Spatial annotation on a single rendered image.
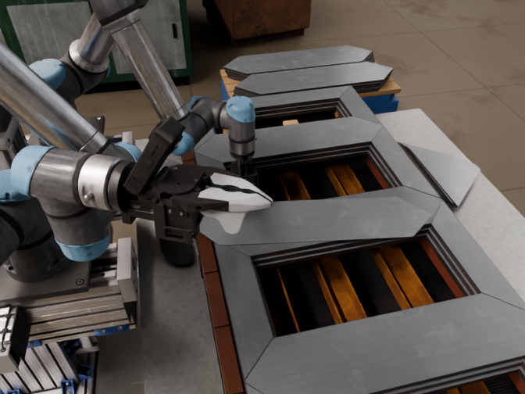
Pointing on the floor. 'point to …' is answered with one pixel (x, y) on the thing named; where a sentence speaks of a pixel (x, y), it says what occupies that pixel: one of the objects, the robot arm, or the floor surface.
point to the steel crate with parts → (258, 19)
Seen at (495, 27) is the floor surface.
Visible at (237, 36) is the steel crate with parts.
